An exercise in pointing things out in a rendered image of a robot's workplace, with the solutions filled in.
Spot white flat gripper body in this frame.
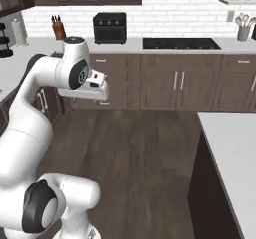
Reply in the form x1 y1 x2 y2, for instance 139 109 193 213
57 80 111 102

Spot brown side base cupboards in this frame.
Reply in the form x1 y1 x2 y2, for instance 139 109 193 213
0 86 66 136

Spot wooden knife block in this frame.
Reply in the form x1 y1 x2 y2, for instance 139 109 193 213
50 14 67 41

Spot black toaster oven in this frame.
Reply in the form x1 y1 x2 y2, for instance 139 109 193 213
92 11 128 46

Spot brown base cupboard run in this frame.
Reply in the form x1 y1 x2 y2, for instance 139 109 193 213
62 53 256 113

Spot white paper towel roll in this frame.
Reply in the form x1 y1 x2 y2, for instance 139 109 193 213
11 18 29 47

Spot black hob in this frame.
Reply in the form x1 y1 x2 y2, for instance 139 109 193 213
142 37 223 51

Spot dark kitchen island cabinet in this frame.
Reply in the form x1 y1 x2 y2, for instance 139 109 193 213
187 129 245 239

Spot grey utensil pot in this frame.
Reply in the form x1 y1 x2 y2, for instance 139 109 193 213
236 25 251 43

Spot pale wall shelf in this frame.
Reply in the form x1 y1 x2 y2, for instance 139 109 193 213
218 0 256 7

